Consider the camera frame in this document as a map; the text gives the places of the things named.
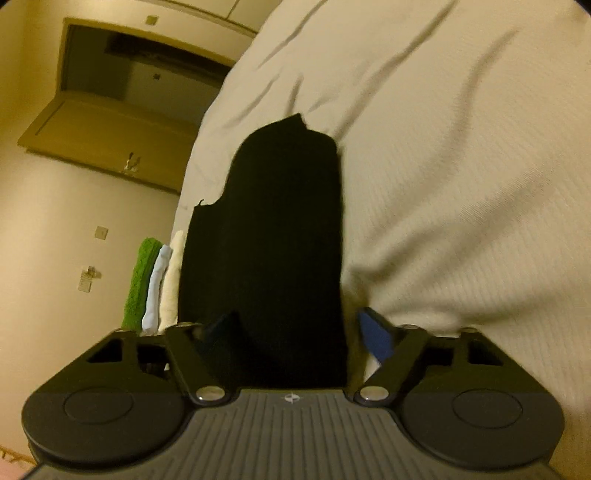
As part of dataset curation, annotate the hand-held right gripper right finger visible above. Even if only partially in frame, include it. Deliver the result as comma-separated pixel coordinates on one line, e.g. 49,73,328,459
353,307,506,407

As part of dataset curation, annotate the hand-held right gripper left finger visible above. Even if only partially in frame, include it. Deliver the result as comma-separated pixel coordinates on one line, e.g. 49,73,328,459
85,311,242,407

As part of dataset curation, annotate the black button cardigan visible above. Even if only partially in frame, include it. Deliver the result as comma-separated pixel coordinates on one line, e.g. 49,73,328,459
178,113,350,389

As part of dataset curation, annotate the white folded cloth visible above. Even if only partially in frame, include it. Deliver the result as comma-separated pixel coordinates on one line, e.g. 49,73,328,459
158,229,186,331

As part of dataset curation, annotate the light blue folded cloth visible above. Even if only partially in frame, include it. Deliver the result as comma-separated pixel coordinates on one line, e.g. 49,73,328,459
141,244,174,336

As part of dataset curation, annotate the green folded towel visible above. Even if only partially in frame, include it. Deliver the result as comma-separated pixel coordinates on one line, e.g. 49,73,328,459
122,237,164,331

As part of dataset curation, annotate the white bed duvet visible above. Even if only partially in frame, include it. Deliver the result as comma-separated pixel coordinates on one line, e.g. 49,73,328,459
173,0,591,480

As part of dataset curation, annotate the yellow wooden door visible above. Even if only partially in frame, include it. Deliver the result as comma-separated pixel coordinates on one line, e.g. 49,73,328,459
17,89,200,195

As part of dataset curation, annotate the wall socket plate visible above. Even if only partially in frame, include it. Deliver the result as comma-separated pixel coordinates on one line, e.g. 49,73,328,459
76,265,102,293

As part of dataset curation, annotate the door frame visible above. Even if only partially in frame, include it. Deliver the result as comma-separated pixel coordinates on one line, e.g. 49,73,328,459
59,17,252,126

